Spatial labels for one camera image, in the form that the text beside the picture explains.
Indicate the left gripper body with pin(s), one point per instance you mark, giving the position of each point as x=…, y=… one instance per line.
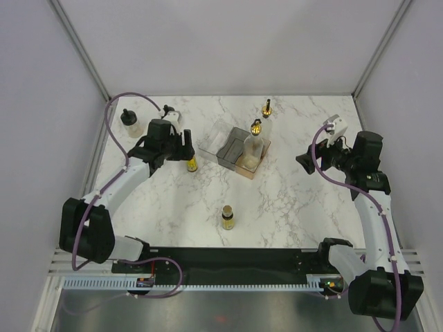
x=173, y=149

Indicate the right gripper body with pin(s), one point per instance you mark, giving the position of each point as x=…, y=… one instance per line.
x=333, y=155

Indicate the small yellow label bottle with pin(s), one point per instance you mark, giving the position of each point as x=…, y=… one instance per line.
x=227, y=215
x=192, y=165

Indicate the tall bottle gold pourer brown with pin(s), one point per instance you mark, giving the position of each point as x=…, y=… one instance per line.
x=266, y=124

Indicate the tall clear bottle gold pourer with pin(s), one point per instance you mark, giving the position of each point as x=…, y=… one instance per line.
x=253, y=146

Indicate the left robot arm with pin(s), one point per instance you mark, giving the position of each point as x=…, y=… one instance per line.
x=86, y=227

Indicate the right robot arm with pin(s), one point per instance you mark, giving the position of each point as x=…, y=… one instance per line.
x=381, y=285

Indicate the clear plastic bin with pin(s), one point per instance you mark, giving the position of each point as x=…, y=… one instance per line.
x=213, y=140

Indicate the smoky grey plastic bin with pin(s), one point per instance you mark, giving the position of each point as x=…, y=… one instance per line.
x=232, y=149

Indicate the shaker jar black cap left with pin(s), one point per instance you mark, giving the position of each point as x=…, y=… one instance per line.
x=131, y=123

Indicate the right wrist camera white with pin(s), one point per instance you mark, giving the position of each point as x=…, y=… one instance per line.
x=336, y=127

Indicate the aluminium rail left side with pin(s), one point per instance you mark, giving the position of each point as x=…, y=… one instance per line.
x=93, y=165

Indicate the aluminium rail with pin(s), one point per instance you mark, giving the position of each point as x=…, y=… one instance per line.
x=93, y=165
x=61, y=265

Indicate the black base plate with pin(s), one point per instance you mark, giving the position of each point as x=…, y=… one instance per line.
x=244, y=265

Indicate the aluminium front rail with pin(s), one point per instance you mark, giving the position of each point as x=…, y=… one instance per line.
x=61, y=265

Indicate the right aluminium frame post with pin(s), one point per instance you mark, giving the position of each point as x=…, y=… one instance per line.
x=387, y=36

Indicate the aluminium frame post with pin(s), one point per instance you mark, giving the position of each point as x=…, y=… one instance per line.
x=75, y=40
x=387, y=36

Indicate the white slotted cable duct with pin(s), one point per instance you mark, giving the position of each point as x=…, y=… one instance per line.
x=312, y=283

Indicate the left aluminium frame post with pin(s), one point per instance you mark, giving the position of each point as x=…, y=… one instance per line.
x=75, y=40

